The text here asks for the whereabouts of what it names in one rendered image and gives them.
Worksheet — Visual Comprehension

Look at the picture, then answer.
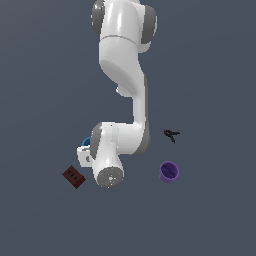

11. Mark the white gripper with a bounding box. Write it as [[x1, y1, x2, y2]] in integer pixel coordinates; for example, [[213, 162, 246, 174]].
[[76, 145, 95, 168]]

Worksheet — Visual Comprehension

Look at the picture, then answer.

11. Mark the dark red perforated block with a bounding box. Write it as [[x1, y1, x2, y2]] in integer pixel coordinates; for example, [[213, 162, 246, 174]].
[[61, 164, 87, 190]]

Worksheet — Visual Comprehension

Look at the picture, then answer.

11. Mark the small black spring clamp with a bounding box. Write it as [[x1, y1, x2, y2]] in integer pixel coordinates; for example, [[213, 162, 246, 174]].
[[162, 128, 181, 144]]

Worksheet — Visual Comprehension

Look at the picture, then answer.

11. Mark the purple cup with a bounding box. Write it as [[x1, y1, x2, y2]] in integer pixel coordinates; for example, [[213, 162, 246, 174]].
[[158, 160, 180, 184]]

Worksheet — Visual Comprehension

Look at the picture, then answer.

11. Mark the blue round object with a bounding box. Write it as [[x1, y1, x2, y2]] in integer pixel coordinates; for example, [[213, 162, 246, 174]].
[[81, 136, 93, 149]]

